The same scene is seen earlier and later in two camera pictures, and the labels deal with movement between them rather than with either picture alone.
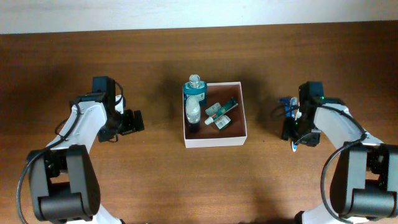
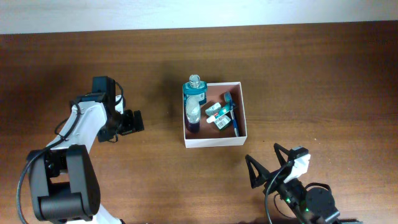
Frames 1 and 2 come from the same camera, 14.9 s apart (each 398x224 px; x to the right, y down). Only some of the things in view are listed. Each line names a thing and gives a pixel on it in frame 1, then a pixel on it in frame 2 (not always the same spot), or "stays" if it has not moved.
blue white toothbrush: [294, 104] to [227, 98]
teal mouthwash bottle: [195, 88] stays
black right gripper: [287, 130] to [263, 172]
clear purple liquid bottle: [193, 113] stays
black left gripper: [130, 125] stays
